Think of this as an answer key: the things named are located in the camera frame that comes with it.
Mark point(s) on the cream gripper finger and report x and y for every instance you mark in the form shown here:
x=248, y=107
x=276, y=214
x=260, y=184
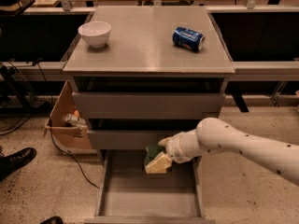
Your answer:
x=164, y=142
x=158, y=164

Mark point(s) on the green yellow sponge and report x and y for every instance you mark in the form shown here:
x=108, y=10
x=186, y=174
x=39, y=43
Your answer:
x=152, y=152

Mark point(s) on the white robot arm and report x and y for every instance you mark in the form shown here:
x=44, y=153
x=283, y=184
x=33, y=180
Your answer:
x=212, y=136

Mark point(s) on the grey bottom drawer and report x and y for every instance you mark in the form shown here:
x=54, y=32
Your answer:
x=128, y=195

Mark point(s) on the grey drawer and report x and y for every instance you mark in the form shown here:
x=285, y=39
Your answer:
x=128, y=195
x=148, y=97
x=135, y=133

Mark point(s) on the grey middle drawer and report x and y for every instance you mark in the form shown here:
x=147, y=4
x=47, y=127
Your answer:
x=135, y=133

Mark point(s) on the grey drawer cabinet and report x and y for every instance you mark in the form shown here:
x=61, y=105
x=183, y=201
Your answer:
x=141, y=45

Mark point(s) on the grey top drawer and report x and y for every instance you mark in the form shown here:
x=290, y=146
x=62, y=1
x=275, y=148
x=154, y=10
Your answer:
x=148, y=97

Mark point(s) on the orange item in box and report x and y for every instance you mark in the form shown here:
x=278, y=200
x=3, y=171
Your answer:
x=76, y=113

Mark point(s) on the cardboard box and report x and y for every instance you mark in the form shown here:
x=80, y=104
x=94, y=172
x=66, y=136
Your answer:
x=63, y=124

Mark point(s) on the silver can in box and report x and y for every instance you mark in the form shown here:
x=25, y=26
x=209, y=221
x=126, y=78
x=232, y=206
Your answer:
x=74, y=120

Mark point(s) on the blue soda can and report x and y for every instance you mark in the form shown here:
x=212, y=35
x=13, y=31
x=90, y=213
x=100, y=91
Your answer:
x=188, y=39

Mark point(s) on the black shoe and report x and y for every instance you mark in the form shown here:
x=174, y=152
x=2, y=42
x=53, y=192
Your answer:
x=53, y=220
x=14, y=162

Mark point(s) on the white ceramic bowl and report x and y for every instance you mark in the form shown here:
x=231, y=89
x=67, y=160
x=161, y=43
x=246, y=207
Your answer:
x=95, y=33

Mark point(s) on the black stand at left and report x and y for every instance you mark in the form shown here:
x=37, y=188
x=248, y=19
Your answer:
x=25, y=106

